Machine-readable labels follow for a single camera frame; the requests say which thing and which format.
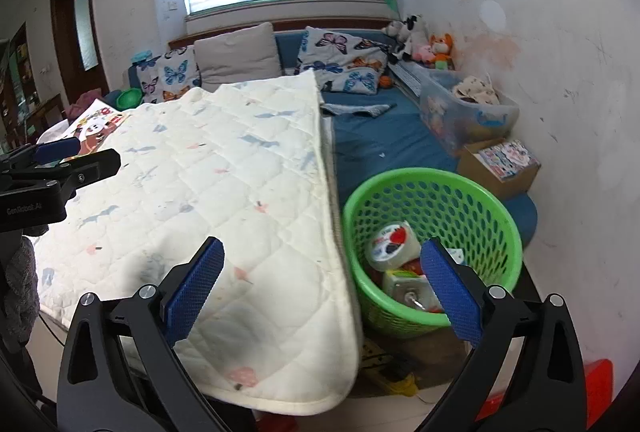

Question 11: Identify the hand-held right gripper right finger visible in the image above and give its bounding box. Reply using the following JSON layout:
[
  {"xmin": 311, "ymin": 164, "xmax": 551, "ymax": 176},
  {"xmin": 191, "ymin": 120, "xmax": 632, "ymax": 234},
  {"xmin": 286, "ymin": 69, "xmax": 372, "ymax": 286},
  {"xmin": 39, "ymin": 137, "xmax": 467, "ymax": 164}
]
[{"xmin": 420, "ymin": 237, "xmax": 587, "ymax": 432}]

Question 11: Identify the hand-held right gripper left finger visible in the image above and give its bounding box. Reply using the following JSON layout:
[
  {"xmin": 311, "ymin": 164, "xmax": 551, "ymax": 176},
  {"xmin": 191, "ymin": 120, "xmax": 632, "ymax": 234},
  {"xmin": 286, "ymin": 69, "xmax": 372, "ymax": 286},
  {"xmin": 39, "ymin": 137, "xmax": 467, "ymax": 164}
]
[{"xmin": 56, "ymin": 236, "xmax": 228, "ymax": 432}]

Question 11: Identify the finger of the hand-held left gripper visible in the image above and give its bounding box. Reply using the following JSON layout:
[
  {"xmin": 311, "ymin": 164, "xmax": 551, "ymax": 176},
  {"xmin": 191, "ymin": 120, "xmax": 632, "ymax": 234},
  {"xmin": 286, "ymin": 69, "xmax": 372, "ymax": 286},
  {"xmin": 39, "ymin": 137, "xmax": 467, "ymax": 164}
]
[
  {"xmin": 0, "ymin": 136, "xmax": 82, "ymax": 173},
  {"xmin": 10, "ymin": 148, "xmax": 122, "ymax": 202}
]

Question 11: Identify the green yellow drink carton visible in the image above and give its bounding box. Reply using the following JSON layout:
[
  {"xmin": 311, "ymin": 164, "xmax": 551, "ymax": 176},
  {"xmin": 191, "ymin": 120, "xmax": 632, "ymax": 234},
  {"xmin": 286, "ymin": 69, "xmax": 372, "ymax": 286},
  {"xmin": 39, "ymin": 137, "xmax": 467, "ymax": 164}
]
[{"xmin": 382, "ymin": 268, "xmax": 443, "ymax": 314}]

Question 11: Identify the green plastic basket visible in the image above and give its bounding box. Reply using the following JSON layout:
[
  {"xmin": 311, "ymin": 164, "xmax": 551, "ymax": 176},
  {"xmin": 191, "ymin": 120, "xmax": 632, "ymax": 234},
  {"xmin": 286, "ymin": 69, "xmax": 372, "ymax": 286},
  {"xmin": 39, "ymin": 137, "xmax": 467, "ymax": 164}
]
[{"xmin": 342, "ymin": 168, "xmax": 523, "ymax": 329}]

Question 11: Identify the red paper bucket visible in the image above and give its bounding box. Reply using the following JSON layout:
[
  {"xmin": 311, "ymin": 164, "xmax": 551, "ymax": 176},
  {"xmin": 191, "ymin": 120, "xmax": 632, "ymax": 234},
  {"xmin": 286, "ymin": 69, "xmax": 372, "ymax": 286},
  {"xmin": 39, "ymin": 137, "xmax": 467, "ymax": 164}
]
[{"xmin": 364, "ymin": 221, "xmax": 423, "ymax": 272}]

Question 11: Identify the pink cloth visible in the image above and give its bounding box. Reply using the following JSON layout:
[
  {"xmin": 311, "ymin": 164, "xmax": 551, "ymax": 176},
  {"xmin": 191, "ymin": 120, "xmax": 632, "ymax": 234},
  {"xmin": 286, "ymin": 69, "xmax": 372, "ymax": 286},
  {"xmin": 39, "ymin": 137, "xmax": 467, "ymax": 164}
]
[{"xmin": 67, "ymin": 87, "xmax": 108, "ymax": 120}]

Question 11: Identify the green bowl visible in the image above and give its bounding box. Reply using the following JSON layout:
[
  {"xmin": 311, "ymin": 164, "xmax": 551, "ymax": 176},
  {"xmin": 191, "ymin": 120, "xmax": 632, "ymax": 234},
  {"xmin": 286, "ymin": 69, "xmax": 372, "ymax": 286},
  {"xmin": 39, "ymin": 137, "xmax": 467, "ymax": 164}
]
[{"xmin": 116, "ymin": 88, "xmax": 144, "ymax": 110}]

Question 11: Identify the dark wooden cabinet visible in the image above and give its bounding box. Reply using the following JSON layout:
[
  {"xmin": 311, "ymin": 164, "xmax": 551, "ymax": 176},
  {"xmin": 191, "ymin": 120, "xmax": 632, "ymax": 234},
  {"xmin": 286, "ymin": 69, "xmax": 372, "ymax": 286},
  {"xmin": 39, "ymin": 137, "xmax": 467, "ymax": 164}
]
[{"xmin": 0, "ymin": 22, "xmax": 41, "ymax": 153}]

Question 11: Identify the white printed quilted blanket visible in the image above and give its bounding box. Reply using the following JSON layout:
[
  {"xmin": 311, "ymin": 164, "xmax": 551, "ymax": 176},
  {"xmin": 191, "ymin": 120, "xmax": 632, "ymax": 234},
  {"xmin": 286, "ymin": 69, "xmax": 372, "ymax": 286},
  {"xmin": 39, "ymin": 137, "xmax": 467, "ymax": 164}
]
[{"xmin": 32, "ymin": 69, "xmax": 363, "ymax": 415}]

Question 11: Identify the dark wooden door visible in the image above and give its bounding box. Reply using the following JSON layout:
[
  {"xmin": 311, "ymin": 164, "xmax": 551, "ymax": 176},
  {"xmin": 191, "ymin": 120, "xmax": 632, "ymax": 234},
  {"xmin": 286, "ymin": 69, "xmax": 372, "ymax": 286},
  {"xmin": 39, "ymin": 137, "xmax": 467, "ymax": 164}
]
[{"xmin": 50, "ymin": 0, "xmax": 111, "ymax": 100}]

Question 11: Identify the yellow power strip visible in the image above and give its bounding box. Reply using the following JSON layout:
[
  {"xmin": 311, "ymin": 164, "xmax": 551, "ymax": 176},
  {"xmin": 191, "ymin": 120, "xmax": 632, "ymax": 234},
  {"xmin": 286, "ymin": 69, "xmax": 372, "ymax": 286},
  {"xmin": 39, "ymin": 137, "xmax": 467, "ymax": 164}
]
[{"xmin": 360, "ymin": 342, "xmax": 418, "ymax": 396}]

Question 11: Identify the butterfly print pillow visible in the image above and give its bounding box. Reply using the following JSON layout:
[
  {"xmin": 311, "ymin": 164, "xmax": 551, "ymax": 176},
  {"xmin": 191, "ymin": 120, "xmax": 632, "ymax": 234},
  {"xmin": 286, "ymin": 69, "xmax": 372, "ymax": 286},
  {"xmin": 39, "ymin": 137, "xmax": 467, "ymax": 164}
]
[
  {"xmin": 136, "ymin": 44, "xmax": 203, "ymax": 105},
  {"xmin": 295, "ymin": 26, "xmax": 396, "ymax": 95}
]

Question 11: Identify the cardboard box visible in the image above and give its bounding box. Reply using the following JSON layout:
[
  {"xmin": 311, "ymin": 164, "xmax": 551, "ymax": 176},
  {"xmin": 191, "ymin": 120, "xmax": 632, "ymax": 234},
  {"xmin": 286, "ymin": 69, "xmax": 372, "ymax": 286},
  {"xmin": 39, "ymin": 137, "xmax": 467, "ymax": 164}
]
[{"xmin": 457, "ymin": 139, "xmax": 542, "ymax": 200}]

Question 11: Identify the blue sofa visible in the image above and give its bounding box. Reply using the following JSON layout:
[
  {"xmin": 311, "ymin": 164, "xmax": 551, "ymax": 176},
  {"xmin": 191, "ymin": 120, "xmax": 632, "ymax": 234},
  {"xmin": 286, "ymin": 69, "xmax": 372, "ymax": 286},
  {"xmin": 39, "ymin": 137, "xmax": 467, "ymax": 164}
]
[{"xmin": 125, "ymin": 17, "xmax": 538, "ymax": 243}]

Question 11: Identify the clear plastic storage box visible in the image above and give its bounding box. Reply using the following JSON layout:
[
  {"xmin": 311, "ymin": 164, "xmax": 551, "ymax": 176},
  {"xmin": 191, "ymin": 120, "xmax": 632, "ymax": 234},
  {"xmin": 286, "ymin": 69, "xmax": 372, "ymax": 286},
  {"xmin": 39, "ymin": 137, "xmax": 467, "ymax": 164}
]
[{"xmin": 395, "ymin": 62, "xmax": 521, "ymax": 158}]

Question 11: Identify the red plastic stool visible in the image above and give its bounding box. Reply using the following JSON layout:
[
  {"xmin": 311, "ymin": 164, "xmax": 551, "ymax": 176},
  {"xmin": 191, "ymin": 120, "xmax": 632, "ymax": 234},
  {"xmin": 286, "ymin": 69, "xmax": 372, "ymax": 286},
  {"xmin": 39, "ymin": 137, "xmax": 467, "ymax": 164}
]
[{"xmin": 475, "ymin": 358, "xmax": 613, "ymax": 420}]

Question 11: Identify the grey cushion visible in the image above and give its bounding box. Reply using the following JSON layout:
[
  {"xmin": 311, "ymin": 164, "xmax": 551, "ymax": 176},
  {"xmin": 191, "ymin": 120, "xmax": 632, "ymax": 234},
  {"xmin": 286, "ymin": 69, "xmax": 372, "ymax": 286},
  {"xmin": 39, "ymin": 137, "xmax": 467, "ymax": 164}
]
[{"xmin": 193, "ymin": 23, "xmax": 283, "ymax": 93}]

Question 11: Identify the patterned white cloth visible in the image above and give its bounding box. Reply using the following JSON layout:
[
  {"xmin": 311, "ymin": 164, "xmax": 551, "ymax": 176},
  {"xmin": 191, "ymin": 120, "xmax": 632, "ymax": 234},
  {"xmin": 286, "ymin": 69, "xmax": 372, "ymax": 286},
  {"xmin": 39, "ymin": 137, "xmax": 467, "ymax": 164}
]
[{"xmin": 450, "ymin": 74, "xmax": 501, "ymax": 105}]

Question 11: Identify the blue grey folded cloth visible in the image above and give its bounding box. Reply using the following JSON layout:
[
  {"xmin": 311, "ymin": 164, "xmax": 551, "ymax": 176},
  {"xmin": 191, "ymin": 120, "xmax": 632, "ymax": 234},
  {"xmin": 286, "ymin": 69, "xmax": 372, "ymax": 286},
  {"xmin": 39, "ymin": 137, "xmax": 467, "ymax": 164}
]
[{"xmin": 320, "ymin": 102, "xmax": 393, "ymax": 119}]

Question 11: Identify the orange fox plush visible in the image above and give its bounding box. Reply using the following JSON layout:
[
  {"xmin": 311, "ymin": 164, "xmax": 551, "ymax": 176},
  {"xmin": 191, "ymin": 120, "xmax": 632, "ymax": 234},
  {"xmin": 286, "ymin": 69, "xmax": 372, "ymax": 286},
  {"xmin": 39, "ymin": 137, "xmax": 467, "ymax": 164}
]
[{"xmin": 429, "ymin": 33, "xmax": 456, "ymax": 70}]

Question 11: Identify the black white cow plush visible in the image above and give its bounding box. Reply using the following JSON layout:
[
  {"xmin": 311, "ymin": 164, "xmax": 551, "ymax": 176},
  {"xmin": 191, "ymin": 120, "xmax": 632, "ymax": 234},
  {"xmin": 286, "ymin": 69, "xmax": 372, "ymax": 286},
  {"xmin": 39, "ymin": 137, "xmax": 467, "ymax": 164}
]
[{"xmin": 382, "ymin": 14, "xmax": 431, "ymax": 65}]

